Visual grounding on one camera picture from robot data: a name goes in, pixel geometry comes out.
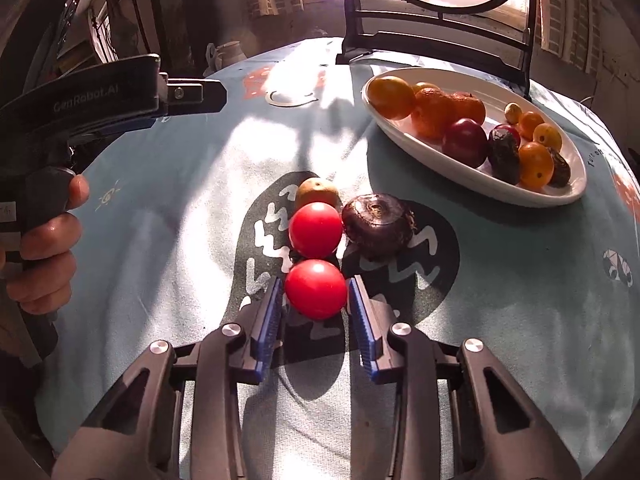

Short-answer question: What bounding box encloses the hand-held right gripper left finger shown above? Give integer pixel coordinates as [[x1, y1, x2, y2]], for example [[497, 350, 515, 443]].
[[50, 276, 287, 480]]

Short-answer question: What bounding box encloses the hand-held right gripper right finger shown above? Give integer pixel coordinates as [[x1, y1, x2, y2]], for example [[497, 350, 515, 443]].
[[347, 275, 583, 480]]

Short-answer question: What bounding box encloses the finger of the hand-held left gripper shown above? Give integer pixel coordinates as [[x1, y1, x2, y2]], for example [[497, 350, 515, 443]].
[[159, 79, 227, 123]]

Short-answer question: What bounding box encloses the red tomato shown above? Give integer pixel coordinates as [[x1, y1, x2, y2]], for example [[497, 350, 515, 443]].
[[284, 259, 348, 321], [289, 202, 344, 260]]

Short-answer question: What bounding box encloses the dark purple onion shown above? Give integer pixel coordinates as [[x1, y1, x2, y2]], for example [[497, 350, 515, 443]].
[[341, 193, 417, 261]]

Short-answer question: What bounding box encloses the tan yellow round fruit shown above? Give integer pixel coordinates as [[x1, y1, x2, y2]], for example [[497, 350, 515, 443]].
[[296, 178, 341, 211]]

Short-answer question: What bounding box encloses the large yellow orange fruit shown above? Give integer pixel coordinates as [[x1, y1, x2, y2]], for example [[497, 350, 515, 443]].
[[368, 76, 417, 121]]

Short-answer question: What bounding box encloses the dark red plum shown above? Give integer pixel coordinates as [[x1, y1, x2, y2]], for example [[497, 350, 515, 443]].
[[442, 118, 489, 169]]

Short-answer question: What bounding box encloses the dark wrinkled fruit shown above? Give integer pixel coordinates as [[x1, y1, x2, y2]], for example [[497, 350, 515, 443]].
[[488, 128, 522, 185], [547, 147, 572, 187]]

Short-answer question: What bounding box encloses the wrinkled orange mandarin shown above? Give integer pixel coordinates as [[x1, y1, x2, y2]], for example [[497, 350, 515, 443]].
[[450, 92, 487, 126], [412, 88, 458, 141]]

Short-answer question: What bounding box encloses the spotted yellow orange fruit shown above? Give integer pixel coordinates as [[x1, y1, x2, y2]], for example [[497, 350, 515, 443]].
[[518, 142, 555, 191]]

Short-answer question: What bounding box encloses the white oval plate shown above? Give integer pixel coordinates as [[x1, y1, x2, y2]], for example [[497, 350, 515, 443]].
[[361, 67, 587, 208]]

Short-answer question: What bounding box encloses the small smooth orange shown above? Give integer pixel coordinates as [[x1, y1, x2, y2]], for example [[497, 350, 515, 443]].
[[517, 111, 546, 142]]

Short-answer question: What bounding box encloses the person's left hand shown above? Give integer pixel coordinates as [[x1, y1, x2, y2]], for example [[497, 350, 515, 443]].
[[0, 172, 92, 317]]

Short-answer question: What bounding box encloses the white jug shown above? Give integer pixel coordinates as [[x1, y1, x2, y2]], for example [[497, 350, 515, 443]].
[[206, 41, 248, 73]]

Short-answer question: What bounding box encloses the light blue printed tablecloth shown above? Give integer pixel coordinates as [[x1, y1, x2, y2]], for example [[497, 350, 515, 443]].
[[35, 35, 640, 480]]

